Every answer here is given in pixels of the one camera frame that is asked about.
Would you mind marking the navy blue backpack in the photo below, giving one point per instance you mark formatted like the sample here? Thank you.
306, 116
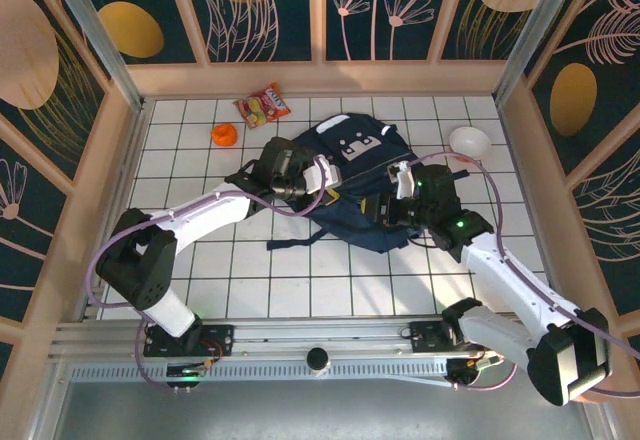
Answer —
345, 225

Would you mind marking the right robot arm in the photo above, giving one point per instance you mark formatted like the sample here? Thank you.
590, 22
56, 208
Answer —
500, 265

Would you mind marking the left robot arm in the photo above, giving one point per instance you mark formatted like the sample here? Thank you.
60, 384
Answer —
210, 212

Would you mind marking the white and orange bowl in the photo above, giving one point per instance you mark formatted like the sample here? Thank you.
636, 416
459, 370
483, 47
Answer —
470, 141

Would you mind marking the orange snack bag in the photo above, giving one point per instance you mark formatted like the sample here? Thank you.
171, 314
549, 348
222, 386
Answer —
262, 107

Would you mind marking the crumpled orange cup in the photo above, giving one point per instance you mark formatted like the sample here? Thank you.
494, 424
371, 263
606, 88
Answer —
224, 135

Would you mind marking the black round knob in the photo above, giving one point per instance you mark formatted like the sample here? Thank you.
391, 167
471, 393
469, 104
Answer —
318, 358

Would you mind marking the black controller board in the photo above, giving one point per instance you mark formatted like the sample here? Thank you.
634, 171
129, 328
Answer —
185, 372
462, 372

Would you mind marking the perforated metal strip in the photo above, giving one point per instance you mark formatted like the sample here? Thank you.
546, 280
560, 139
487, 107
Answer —
280, 371

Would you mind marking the translucent orange cup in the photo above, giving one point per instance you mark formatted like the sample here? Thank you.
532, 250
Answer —
597, 399

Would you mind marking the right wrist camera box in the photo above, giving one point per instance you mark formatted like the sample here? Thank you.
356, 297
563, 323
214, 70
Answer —
404, 185

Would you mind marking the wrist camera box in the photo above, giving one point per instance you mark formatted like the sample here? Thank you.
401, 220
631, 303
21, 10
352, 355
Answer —
325, 175
404, 185

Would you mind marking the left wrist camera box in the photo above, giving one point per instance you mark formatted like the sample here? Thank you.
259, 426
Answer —
325, 175

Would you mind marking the aluminium mounting rail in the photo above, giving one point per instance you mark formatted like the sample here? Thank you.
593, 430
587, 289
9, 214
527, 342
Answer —
320, 332

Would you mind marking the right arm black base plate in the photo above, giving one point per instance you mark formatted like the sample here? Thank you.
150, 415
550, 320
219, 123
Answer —
425, 337

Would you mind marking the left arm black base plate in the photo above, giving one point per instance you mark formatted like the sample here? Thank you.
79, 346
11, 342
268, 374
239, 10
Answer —
220, 335

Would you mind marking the aluminium corner post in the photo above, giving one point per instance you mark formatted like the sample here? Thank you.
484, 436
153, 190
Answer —
535, 30
95, 35

